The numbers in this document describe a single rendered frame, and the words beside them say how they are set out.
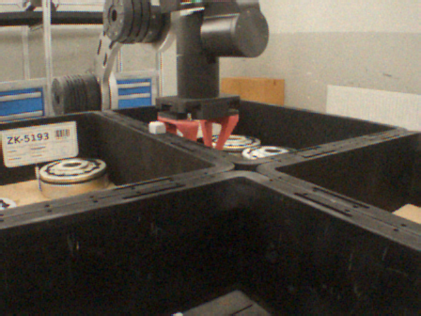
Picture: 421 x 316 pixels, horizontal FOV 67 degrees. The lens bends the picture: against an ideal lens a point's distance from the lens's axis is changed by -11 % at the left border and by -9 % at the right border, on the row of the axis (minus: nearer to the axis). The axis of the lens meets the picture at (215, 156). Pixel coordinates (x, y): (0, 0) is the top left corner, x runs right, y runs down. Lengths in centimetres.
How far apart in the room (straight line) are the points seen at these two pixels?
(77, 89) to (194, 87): 91
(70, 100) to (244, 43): 98
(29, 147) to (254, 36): 39
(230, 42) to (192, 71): 8
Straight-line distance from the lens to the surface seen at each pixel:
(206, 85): 45
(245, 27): 40
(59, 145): 61
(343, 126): 56
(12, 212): 23
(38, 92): 231
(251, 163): 29
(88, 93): 133
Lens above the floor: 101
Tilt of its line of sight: 16 degrees down
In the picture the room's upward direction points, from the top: straight up
